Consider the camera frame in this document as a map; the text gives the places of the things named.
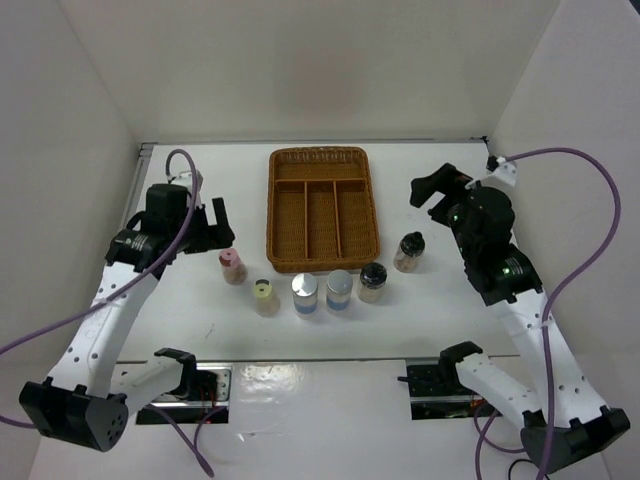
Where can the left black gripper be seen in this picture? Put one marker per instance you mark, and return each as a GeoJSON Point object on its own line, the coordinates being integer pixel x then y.
{"type": "Point", "coordinates": [212, 236]}

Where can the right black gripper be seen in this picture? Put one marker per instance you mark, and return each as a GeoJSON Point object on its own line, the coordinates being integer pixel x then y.
{"type": "Point", "coordinates": [446, 179]}

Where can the black cap jar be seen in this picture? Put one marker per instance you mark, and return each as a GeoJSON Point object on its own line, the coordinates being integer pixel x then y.
{"type": "Point", "coordinates": [410, 250]}
{"type": "Point", "coordinates": [372, 281]}

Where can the pink cap spice bottle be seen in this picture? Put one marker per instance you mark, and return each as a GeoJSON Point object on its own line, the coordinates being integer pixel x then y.
{"type": "Point", "coordinates": [233, 269]}

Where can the yellow cap spice bottle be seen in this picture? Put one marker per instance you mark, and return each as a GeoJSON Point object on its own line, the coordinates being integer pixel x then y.
{"type": "Point", "coordinates": [267, 302]}

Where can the black cap jar front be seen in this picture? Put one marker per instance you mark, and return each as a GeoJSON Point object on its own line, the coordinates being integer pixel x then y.
{"type": "Point", "coordinates": [372, 281]}

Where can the silver cap blue label bottle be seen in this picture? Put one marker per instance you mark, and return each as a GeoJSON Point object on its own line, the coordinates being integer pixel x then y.
{"type": "Point", "coordinates": [304, 287]}

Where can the grey cap blue label bottle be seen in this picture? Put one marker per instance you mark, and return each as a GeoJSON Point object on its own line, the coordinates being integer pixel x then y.
{"type": "Point", "coordinates": [339, 290]}

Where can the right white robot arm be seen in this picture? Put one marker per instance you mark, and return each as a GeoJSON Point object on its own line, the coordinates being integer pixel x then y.
{"type": "Point", "coordinates": [561, 419]}

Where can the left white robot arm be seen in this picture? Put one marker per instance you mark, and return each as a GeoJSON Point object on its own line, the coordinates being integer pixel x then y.
{"type": "Point", "coordinates": [80, 401]}

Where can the brown wicker divided basket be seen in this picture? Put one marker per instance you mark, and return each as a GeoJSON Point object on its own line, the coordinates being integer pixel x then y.
{"type": "Point", "coordinates": [321, 211]}

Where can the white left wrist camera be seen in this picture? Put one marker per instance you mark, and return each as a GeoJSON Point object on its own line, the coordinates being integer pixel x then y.
{"type": "Point", "coordinates": [191, 181]}

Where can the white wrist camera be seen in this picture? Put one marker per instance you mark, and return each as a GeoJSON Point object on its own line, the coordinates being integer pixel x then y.
{"type": "Point", "coordinates": [191, 181]}
{"type": "Point", "coordinates": [500, 173]}

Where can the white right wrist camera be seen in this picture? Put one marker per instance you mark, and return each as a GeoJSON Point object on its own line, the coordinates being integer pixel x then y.
{"type": "Point", "coordinates": [500, 173]}

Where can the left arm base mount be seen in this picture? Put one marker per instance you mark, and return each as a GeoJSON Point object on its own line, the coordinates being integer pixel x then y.
{"type": "Point", "coordinates": [208, 401]}

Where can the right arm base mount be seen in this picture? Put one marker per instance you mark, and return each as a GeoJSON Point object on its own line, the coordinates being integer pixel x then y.
{"type": "Point", "coordinates": [432, 397]}

